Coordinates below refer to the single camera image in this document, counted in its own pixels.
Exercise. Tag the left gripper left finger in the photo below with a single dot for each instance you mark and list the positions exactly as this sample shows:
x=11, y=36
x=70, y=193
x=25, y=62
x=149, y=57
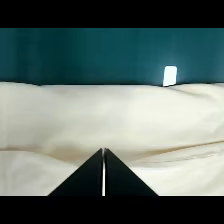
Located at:
x=86, y=180

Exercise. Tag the cream garment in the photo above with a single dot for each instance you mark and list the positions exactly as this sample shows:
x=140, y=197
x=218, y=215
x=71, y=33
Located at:
x=110, y=116

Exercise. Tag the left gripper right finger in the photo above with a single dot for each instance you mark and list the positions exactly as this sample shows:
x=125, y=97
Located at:
x=123, y=180

